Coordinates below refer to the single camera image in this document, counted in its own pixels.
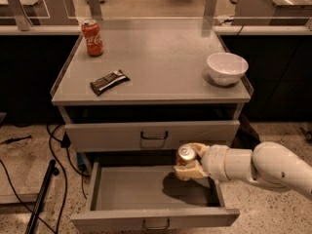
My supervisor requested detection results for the red coca-cola can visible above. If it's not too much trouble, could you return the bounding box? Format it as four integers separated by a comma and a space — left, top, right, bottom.
81, 19, 103, 57

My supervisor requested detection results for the dark cloth behind cabinet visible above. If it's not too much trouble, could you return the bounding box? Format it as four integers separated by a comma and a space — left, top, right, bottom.
231, 114, 260, 150

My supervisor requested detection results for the black pole on floor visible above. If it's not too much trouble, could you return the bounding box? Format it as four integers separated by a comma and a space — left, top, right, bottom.
25, 160, 58, 234

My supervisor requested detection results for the grey desk right background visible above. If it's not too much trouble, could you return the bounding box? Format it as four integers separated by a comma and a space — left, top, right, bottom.
232, 0, 312, 25

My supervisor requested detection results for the grey metal drawer cabinet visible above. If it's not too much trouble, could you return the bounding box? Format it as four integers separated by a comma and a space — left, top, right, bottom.
50, 18, 254, 234

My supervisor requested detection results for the grey desk background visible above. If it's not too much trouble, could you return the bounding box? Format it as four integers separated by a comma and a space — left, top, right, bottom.
232, 0, 312, 25
0, 0, 78, 25

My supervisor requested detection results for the clear acrylic barrier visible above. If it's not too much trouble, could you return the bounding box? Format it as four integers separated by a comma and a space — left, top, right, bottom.
0, 0, 312, 32

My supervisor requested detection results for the black floor cable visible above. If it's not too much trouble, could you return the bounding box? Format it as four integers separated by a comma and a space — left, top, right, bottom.
0, 124, 91, 234

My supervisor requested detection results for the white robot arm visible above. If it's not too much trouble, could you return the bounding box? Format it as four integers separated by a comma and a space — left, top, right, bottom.
175, 141, 312, 200

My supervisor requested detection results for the dark snack bar wrapper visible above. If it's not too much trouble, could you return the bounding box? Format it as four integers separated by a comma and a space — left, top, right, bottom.
90, 69, 130, 96

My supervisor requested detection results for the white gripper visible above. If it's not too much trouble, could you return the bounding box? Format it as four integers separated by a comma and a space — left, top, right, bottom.
175, 142, 228, 180

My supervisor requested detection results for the white bowl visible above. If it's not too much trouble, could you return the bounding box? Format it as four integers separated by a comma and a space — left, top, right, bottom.
207, 53, 249, 86

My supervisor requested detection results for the grey desk left background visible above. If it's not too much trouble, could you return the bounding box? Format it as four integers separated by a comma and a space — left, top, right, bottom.
0, 0, 78, 25

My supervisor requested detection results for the orange patterned soda can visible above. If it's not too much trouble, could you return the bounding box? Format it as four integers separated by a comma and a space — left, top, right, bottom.
175, 144, 197, 170

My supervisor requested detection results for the open middle drawer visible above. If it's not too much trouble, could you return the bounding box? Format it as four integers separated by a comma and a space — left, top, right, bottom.
71, 162, 240, 233

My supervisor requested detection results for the closed upper drawer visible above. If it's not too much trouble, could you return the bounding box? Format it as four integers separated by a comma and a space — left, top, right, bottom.
65, 120, 240, 152

